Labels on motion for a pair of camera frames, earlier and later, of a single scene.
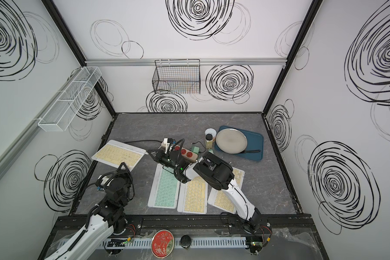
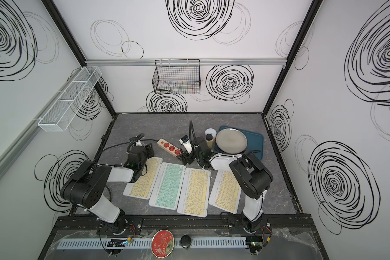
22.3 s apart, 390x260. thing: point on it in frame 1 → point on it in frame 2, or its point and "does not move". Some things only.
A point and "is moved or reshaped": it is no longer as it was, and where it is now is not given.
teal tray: (255, 142) does not move
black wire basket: (177, 76) does not move
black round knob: (185, 241) does not move
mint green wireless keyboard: (164, 189) does not move
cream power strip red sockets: (189, 155) is moved or reshaped
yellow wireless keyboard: (220, 199) does not move
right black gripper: (161, 156) → (185, 156)
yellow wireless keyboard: (192, 196) does not move
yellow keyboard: (113, 153) → (141, 188)
